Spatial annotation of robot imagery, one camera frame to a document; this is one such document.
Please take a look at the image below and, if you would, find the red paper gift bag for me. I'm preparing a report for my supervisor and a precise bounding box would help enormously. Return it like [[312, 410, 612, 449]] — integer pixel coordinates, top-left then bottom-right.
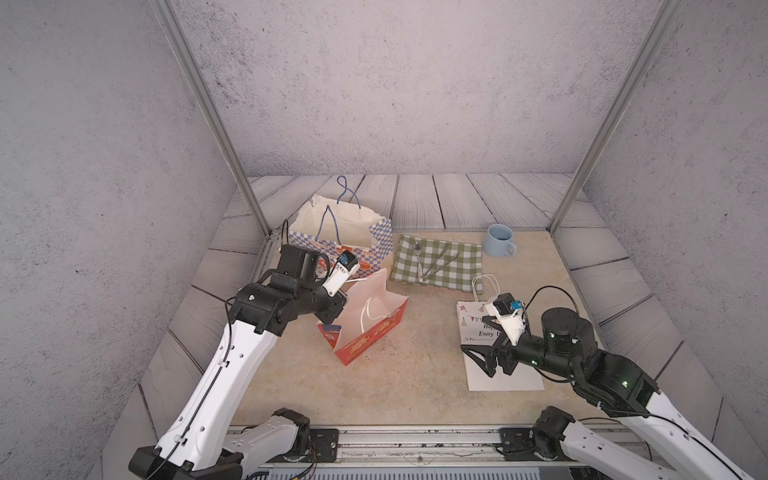
[[317, 269, 409, 366]]

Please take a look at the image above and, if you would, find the frame post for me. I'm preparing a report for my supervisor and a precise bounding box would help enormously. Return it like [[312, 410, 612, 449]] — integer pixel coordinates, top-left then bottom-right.
[[149, 0, 272, 237], [547, 0, 683, 235]]

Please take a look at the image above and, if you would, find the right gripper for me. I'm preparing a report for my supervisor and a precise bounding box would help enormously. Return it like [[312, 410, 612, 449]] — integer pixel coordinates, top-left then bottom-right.
[[459, 314, 579, 384]]

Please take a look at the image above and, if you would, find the white Happy Every Day bag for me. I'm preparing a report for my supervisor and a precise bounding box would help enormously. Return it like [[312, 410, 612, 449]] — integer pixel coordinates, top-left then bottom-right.
[[456, 274, 544, 392]]

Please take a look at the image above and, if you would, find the light blue mug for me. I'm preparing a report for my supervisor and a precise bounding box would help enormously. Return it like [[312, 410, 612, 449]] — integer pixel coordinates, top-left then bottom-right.
[[482, 224, 518, 257]]

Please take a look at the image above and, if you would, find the metal spoon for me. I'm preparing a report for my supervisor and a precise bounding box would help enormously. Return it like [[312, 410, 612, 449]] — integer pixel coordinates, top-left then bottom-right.
[[412, 241, 424, 283]]

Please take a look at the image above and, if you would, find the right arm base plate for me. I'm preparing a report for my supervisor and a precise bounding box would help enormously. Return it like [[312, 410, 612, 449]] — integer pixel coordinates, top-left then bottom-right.
[[495, 427, 535, 461]]

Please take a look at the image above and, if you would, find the blue checkered paper bag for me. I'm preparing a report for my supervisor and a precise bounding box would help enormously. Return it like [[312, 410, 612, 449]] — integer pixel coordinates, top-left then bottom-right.
[[287, 175, 394, 279]]

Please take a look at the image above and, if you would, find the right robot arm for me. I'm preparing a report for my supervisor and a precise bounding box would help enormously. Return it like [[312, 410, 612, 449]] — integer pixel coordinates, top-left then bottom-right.
[[461, 302, 750, 479]]

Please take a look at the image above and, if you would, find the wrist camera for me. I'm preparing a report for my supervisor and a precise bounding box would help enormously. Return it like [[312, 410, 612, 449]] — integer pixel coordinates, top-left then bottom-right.
[[484, 293, 528, 346], [322, 249, 360, 297]]

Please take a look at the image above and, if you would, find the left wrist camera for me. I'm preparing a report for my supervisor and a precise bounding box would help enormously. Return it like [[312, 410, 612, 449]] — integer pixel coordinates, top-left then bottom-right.
[[322, 249, 360, 297]]

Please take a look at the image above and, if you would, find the left frame post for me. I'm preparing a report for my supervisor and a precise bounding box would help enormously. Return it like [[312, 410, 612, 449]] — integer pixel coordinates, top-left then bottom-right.
[[149, 0, 272, 237]]

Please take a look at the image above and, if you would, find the green checkered cloth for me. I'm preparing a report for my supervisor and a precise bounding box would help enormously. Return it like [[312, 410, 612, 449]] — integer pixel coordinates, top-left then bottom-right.
[[390, 235, 482, 293]]

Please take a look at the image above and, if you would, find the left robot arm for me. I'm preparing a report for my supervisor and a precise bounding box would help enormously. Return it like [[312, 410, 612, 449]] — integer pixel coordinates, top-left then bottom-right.
[[129, 244, 360, 479]]

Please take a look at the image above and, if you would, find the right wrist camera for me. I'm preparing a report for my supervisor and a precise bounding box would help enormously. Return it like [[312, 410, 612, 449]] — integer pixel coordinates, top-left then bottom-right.
[[484, 293, 528, 346]]

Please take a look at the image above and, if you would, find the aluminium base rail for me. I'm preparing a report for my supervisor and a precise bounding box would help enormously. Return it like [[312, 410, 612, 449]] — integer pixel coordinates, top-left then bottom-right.
[[157, 422, 691, 480]]

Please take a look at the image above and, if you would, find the metal fork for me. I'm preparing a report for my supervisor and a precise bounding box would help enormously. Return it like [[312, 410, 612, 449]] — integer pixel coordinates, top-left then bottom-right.
[[423, 244, 460, 281]]

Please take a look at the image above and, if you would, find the right frame post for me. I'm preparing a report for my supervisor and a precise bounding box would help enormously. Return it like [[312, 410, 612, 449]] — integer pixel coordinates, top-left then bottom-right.
[[547, 0, 683, 235]]

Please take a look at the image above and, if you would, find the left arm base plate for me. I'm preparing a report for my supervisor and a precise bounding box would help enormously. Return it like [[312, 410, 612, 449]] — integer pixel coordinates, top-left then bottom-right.
[[300, 427, 340, 464]]

